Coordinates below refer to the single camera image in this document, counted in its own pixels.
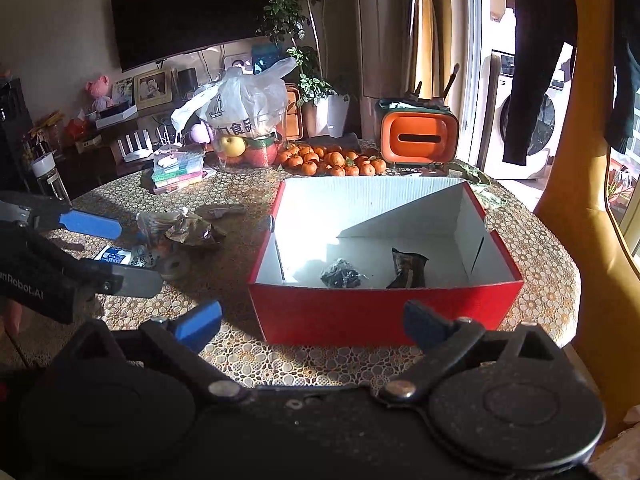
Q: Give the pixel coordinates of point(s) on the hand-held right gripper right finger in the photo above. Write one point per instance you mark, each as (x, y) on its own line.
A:
(425, 322)

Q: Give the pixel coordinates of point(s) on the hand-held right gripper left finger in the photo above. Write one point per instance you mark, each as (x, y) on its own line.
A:
(197, 325)

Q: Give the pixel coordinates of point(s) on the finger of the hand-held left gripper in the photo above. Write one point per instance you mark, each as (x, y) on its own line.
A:
(90, 224)
(137, 282)

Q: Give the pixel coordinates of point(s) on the white printed snack packet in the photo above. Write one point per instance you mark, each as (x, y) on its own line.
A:
(145, 257)

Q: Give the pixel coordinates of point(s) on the clear tape roll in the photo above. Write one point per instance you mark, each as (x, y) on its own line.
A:
(167, 266)

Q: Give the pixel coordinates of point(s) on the blue white packet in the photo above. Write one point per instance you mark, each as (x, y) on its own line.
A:
(112, 256)

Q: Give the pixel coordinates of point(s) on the dark brown snack wrapper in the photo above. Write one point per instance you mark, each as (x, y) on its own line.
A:
(407, 270)

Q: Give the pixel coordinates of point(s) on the gold foil wrapper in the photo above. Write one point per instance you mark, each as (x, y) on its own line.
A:
(197, 232)

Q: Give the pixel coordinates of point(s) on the small black packet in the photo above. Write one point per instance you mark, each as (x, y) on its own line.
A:
(342, 275)

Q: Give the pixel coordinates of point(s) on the red cardboard box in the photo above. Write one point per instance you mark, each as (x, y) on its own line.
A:
(325, 315)

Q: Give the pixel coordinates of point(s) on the round desktop with lace cloth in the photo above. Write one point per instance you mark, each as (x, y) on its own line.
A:
(225, 280)

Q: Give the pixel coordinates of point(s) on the dark television cabinet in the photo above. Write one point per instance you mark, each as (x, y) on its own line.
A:
(90, 170)

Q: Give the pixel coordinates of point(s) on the glass bottle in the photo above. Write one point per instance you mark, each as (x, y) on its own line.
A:
(47, 175)

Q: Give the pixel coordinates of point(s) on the white router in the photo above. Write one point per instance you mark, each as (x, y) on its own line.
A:
(170, 145)
(134, 147)

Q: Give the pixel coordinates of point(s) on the stack of books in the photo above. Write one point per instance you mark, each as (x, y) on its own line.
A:
(175, 175)

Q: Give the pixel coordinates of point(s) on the white flat box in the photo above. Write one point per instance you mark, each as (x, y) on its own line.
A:
(116, 117)

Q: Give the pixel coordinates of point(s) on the black appliance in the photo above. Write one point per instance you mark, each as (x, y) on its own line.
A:
(15, 135)

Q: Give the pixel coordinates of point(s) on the pink plush toy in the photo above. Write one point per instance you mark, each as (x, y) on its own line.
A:
(98, 91)

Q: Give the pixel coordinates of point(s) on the small photo card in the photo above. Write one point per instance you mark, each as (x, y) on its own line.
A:
(123, 91)

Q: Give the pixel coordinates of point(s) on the framed photo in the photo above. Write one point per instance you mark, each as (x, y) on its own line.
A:
(152, 89)

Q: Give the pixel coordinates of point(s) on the green mesh cloth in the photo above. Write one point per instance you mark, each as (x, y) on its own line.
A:
(472, 176)

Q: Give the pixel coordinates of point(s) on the yellow apple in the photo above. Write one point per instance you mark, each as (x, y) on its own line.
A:
(232, 146)

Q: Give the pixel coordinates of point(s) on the black cylinder speaker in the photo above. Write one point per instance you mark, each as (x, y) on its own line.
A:
(188, 84)

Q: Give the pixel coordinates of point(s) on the orange tissue box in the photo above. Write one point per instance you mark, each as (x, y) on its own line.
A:
(417, 147)

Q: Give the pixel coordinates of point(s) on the red fruit bag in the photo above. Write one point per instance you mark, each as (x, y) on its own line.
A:
(260, 155)

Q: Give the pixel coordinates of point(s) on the pile of tangerines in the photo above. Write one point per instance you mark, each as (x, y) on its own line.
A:
(330, 160)

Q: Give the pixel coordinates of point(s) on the white printed plastic bag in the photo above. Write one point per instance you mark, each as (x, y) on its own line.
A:
(245, 100)

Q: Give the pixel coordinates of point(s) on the yellow chair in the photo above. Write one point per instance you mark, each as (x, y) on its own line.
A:
(575, 160)

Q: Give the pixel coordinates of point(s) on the wooden bedside cabinet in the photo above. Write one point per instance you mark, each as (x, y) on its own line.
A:
(294, 120)

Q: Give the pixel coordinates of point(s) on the potted plant white pot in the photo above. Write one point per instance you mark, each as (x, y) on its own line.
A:
(325, 115)

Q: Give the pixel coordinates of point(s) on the white washing machine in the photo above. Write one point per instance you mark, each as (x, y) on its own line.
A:
(552, 130)

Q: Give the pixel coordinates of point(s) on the large window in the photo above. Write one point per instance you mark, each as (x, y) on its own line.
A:
(631, 210)

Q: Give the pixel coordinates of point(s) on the black flat television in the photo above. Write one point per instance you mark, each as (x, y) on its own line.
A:
(190, 10)

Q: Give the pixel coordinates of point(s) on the blue box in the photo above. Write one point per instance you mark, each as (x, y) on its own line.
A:
(265, 57)

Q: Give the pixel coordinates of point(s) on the tall green houseplant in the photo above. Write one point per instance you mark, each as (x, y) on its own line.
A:
(285, 20)

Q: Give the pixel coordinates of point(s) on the yellow curtain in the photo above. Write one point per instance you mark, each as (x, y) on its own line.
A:
(425, 35)

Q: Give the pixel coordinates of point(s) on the beige standing air conditioner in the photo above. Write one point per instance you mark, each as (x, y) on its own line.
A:
(380, 35)

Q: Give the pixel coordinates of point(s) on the black hanging trousers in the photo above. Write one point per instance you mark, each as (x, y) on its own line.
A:
(540, 35)

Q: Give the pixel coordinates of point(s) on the black hanging jacket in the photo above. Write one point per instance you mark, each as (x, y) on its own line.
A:
(625, 85)

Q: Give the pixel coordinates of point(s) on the white wall outlet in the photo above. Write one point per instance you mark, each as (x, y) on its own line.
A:
(237, 65)

